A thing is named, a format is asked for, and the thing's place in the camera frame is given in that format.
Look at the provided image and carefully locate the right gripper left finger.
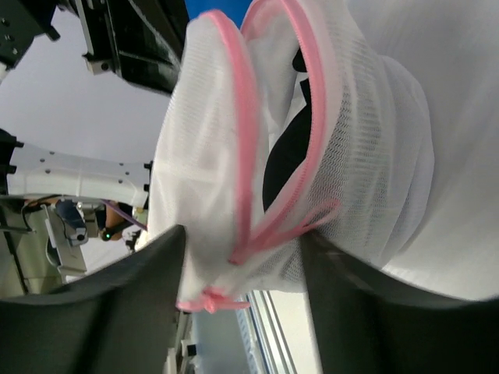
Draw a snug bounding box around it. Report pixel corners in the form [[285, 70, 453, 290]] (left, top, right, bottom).
[[1, 226, 186, 373]]

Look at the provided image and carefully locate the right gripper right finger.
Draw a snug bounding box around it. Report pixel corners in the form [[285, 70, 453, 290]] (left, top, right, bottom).
[[299, 233, 498, 374]]

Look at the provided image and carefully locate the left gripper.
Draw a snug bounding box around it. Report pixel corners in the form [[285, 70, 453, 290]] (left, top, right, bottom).
[[0, 0, 192, 97]]

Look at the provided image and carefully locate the white mesh laundry bag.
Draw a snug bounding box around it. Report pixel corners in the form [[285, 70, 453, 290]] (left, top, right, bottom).
[[148, 1, 434, 312]]

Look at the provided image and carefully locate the black bra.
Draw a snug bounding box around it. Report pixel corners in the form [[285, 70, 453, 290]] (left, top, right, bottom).
[[261, 50, 315, 215]]

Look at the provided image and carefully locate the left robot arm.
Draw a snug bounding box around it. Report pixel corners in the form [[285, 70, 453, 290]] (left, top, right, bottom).
[[1, 1, 189, 206]]

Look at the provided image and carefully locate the blue plastic bin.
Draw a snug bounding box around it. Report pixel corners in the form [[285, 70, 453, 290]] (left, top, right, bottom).
[[185, 0, 252, 23]]

